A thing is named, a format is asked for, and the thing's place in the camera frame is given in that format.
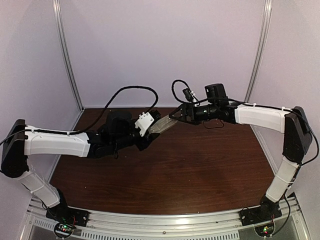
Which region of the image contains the aluminium frame post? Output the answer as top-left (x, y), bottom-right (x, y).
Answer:
top-left (51, 0), bottom-right (85, 112)
top-left (241, 0), bottom-right (273, 112)

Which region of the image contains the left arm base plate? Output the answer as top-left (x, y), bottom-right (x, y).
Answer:
top-left (45, 206), bottom-right (89, 227)

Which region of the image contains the left black cable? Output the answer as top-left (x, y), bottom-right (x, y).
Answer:
top-left (69, 85), bottom-right (160, 133)

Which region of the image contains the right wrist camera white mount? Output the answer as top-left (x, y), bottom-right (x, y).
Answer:
top-left (182, 88), bottom-right (197, 103)

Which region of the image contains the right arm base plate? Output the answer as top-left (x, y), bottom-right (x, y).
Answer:
top-left (239, 205), bottom-right (282, 227)

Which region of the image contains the front aluminium rail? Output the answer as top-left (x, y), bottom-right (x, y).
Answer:
top-left (23, 194), bottom-right (305, 240)

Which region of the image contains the grey remote control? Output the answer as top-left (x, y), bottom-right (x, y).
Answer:
top-left (148, 115), bottom-right (178, 134)

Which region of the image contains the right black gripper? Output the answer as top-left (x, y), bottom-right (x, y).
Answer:
top-left (169, 102), bottom-right (219, 125)

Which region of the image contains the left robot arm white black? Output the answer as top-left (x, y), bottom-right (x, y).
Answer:
top-left (0, 110), bottom-right (161, 222)

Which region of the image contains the left aluminium frame post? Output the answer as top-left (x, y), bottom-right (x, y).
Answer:
top-left (51, 0), bottom-right (85, 112)

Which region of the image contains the right aluminium frame post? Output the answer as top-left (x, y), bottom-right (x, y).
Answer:
top-left (241, 0), bottom-right (273, 112)

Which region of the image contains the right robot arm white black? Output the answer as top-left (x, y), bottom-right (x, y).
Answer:
top-left (169, 83), bottom-right (316, 221)

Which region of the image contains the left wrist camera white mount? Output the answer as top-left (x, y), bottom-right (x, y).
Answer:
top-left (134, 110), bottom-right (161, 137)

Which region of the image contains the black cable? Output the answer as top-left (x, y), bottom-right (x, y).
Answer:
top-left (69, 85), bottom-right (160, 133)
top-left (170, 79), bottom-right (193, 103)

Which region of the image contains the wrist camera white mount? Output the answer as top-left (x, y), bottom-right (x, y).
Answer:
top-left (182, 88), bottom-right (197, 103)
top-left (134, 110), bottom-right (161, 137)

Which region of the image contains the right black cable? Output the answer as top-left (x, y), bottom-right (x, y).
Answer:
top-left (170, 79), bottom-right (193, 103)

